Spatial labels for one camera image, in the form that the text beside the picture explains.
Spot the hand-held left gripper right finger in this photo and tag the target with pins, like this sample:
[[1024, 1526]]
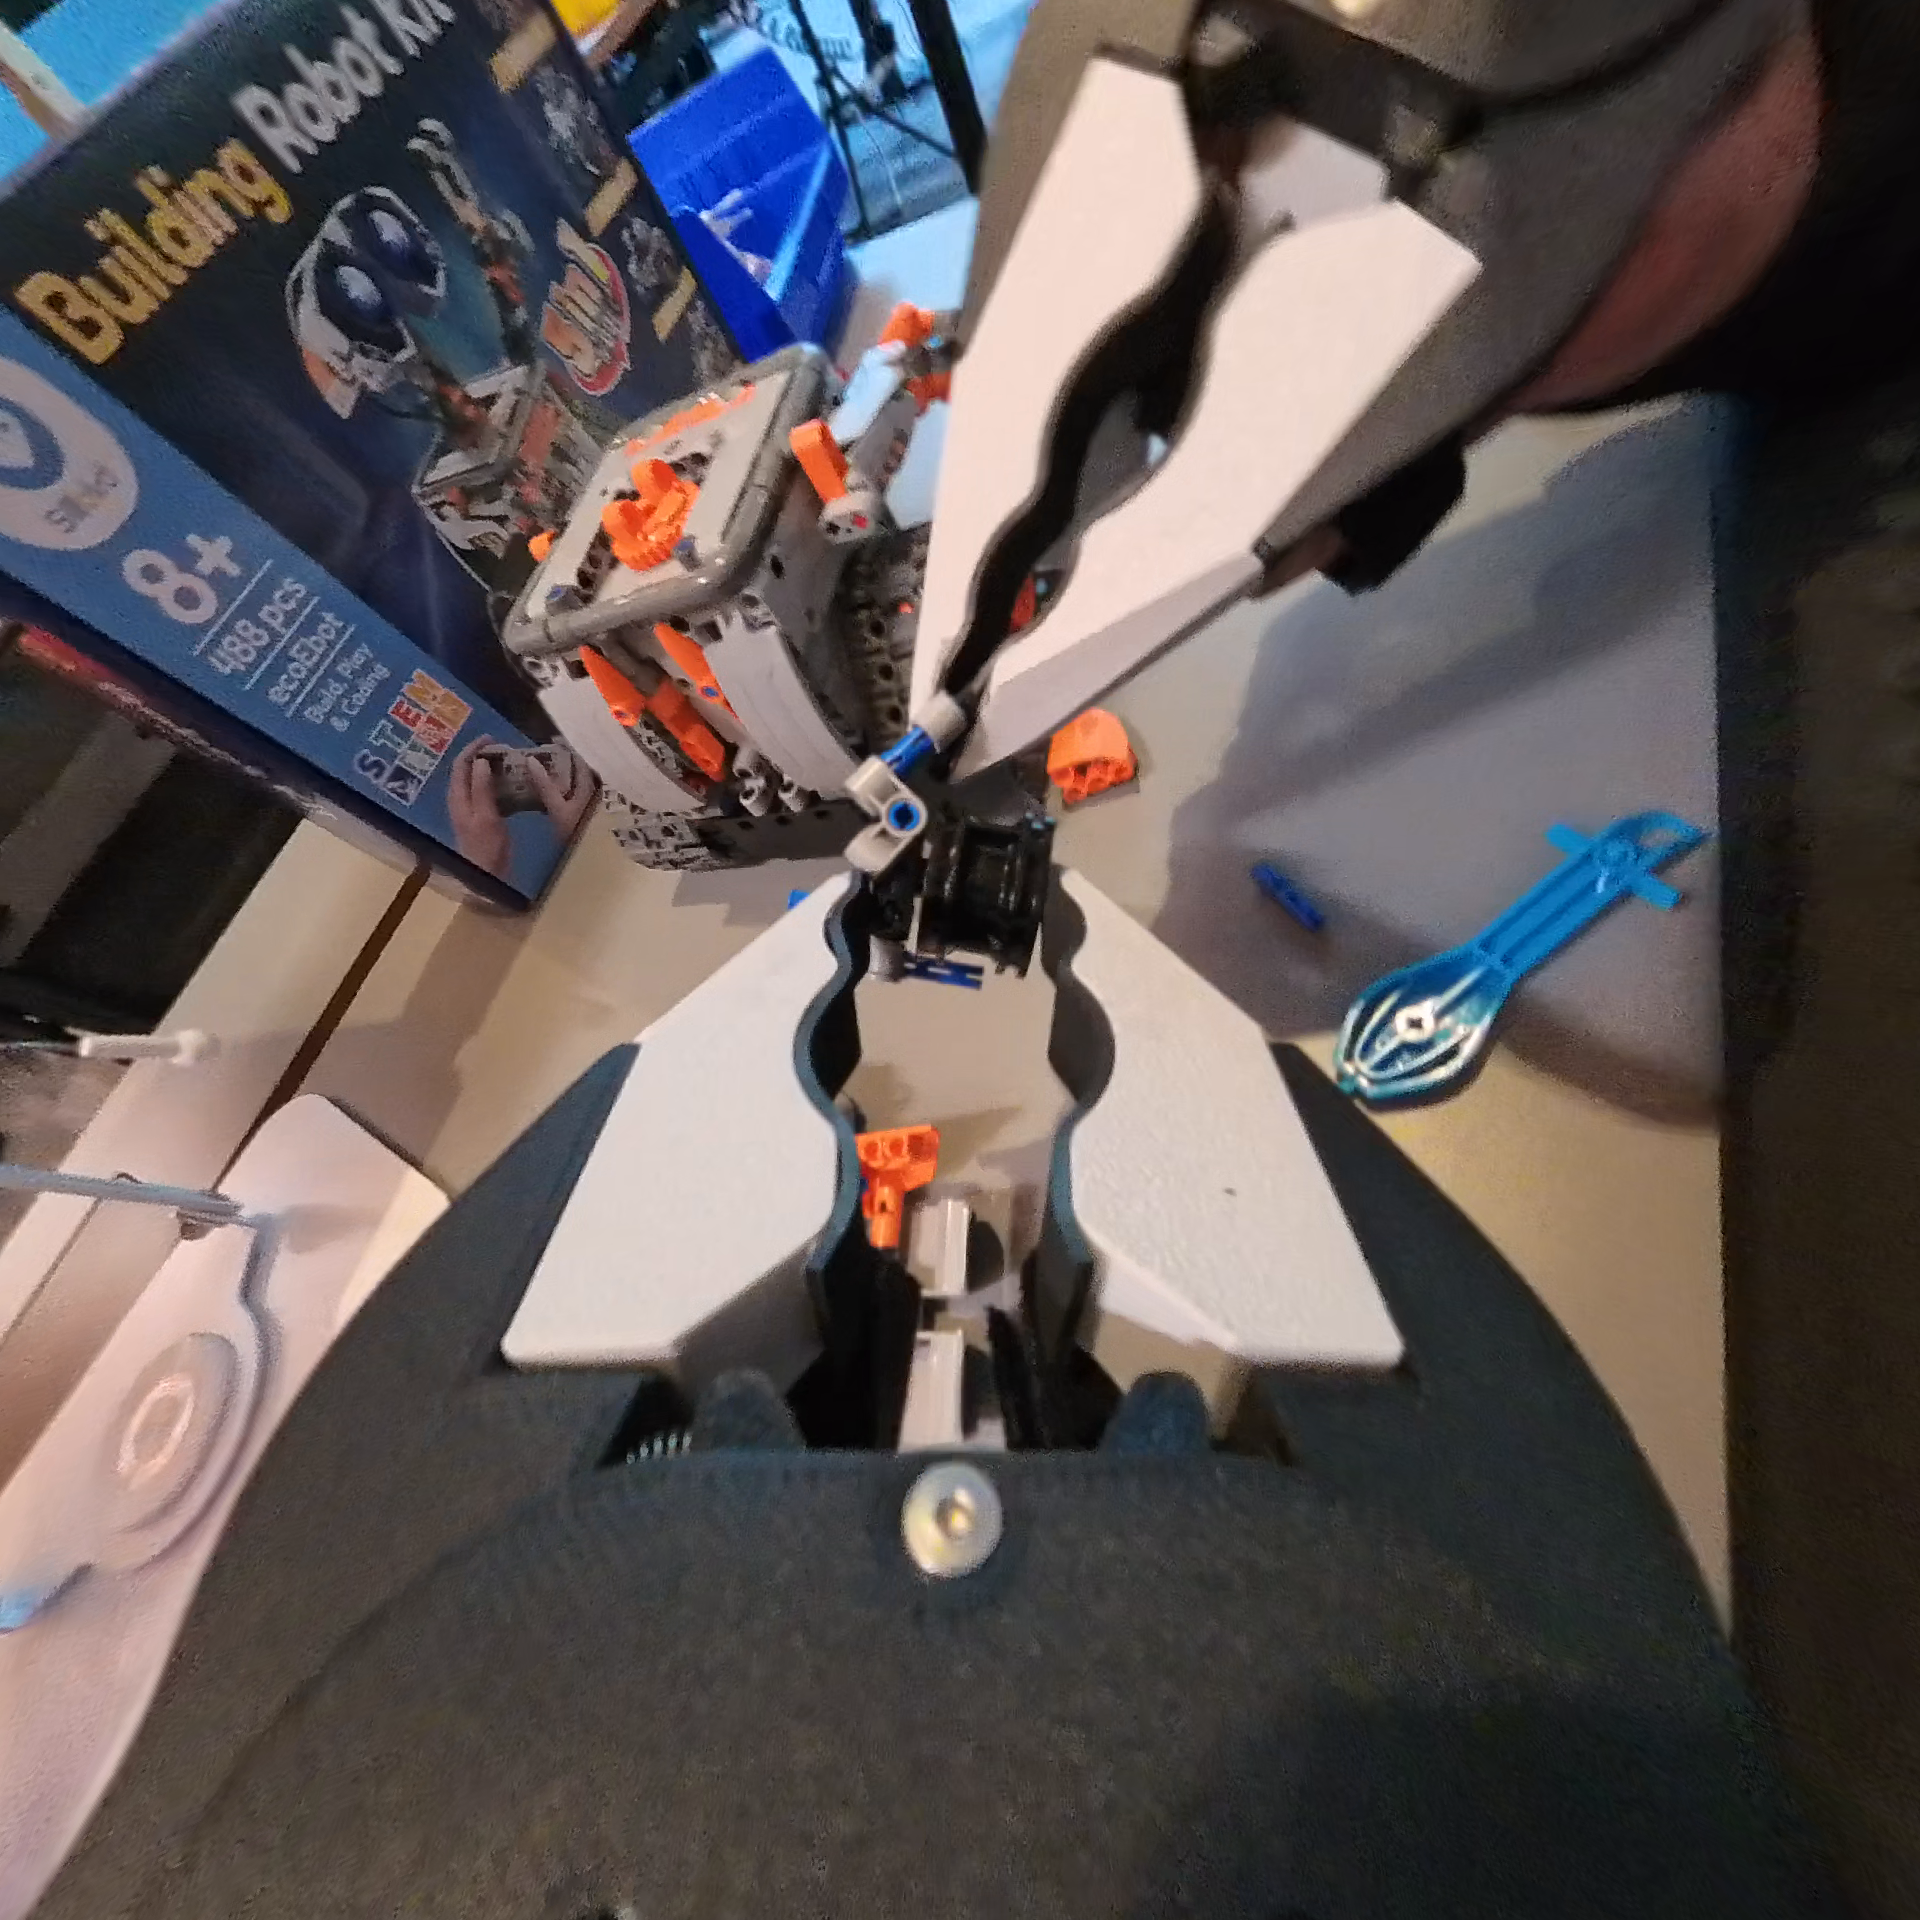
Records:
[[1231, 1231]]

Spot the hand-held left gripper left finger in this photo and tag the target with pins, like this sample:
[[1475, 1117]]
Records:
[[674, 1231]]

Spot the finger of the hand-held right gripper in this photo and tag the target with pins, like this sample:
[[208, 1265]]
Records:
[[1065, 240], [1291, 391]]

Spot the light grey block with pins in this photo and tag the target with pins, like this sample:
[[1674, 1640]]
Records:
[[956, 1292]]

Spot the black wheel hub assembly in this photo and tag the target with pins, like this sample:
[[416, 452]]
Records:
[[976, 885]]

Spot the person's right hand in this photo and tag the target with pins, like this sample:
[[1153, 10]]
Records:
[[1696, 286]]

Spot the blue plastic separator tool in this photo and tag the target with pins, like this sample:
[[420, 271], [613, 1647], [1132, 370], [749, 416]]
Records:
[[1427, 1036]]

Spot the blue plastic storage bin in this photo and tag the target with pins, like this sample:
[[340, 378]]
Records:
[[737, 165]]

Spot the blue plastic pin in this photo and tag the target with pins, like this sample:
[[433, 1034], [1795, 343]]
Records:
[[1287, 892]]

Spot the small orange connector brick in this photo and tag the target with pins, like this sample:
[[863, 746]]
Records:
[[1090, 759]]

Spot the grey orange tracked toy robot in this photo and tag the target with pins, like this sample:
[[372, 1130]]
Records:
[[706, 541]]

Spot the white desk stand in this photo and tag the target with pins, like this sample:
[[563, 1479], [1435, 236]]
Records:
[[181, 1410]]

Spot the black box with red stripe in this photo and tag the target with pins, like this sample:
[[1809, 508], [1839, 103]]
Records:
[[152, 842]]

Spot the blue robot kit box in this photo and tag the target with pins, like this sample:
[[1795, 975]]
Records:
[[240, 361]]

